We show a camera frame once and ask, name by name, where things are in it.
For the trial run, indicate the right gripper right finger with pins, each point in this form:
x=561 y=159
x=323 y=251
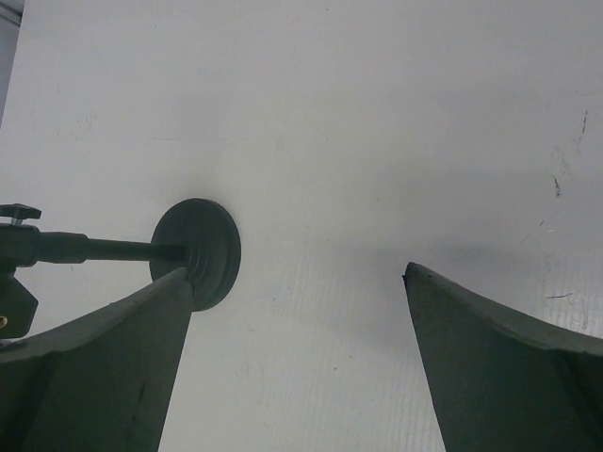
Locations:
x=501 y=380

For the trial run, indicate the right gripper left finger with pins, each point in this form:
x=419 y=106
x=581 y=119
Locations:
x=102 y=382

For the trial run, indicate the black round-base phone stand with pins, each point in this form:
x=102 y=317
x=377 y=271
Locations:
x=197 y=235

